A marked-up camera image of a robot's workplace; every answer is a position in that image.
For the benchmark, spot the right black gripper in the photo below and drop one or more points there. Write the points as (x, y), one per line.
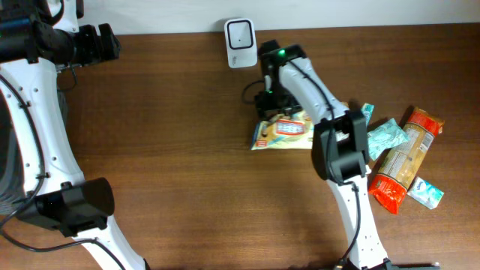
(262, 108)

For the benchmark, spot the beige snack bag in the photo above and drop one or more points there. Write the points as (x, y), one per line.
(284, 132)

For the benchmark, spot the teal Kleenex tissue pack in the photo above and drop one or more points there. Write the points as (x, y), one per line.
(367, 110)

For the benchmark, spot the orange noodle packet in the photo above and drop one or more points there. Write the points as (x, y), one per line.
(401, 164)

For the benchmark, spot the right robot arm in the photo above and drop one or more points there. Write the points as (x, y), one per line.
(339, 152)

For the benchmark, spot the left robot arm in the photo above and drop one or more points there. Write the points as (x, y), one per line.
(41, 181)

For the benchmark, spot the white barcode scanner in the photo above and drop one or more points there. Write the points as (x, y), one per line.
(241, 43)

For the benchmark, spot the dark grey plastic basket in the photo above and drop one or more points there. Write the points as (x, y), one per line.
(11, 164)

